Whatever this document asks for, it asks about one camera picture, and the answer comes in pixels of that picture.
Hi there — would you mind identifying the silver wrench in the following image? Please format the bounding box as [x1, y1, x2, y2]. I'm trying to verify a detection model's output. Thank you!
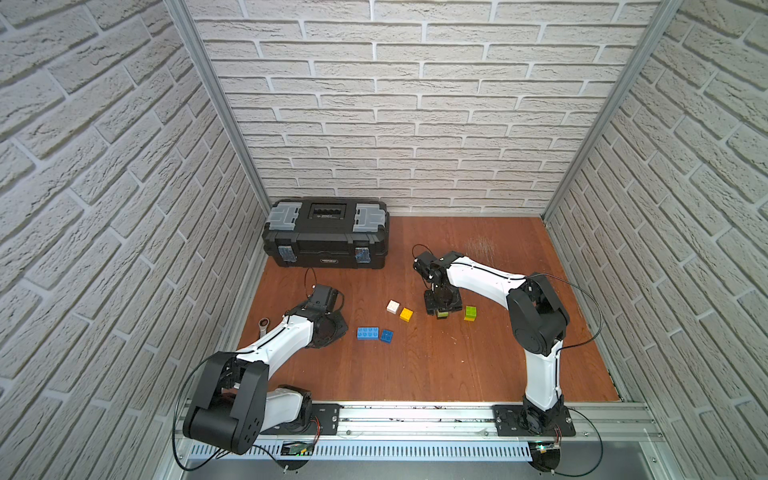
[258, 318, 270, 337]

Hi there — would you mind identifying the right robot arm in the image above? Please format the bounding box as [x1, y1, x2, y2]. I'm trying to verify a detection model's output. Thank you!
[413, 251, 570, 435]

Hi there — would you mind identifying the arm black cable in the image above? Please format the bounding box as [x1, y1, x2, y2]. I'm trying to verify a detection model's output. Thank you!
[171, 359, 241, 473]
[533, 274, 603, 350]

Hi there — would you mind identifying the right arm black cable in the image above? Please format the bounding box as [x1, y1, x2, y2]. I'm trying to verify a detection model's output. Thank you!
[533, 274, 603, 350]

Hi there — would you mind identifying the black grey toolbox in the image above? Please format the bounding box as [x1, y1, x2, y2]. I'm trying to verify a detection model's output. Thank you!
[262, 197, 390, 270]

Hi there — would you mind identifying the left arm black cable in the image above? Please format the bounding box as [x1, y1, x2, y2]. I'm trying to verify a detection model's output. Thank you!
[171, 359, 241, 473]

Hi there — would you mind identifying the yellow lego brick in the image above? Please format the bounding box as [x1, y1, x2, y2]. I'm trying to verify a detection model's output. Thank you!
[399, 308, 413, 322]

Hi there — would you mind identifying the dark blue lego brick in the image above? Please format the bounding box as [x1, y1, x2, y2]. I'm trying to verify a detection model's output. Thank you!
[379, 329, 394, 344]

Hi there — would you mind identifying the light blue long lego brick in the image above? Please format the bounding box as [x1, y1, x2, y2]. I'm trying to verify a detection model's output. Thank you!
[356, 327, 380, 340]

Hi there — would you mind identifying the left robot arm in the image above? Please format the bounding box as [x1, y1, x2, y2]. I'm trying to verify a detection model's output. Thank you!
[182, 285, 348, 454]

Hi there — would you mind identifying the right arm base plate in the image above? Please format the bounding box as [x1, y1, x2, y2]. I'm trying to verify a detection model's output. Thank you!
[491, 404, 576, 437]

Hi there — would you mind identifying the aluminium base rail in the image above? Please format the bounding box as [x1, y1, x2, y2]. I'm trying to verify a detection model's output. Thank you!
[173, 400, 664, 444]

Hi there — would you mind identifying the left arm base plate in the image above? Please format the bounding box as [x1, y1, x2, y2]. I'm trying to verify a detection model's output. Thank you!
[262, 403, 341, 436]

